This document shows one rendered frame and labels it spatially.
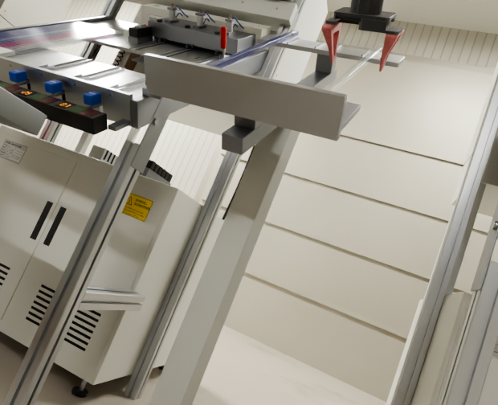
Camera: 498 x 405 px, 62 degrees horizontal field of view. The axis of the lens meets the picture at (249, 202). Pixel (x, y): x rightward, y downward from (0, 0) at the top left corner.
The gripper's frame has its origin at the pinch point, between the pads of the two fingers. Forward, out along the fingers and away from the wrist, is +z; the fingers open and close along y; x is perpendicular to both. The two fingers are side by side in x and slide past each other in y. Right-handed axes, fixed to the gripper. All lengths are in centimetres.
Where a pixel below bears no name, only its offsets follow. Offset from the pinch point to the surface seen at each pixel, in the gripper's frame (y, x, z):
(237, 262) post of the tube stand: 8.1, 32.2, 31.0
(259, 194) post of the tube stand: 9.0, 22.5, 21.6
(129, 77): 54, 6, 11
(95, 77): 60, 12, 10
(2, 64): 79, 22, 8
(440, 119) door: -12, -258, 100
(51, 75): 63, 21, 8
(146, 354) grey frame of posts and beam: 42, 27, 89
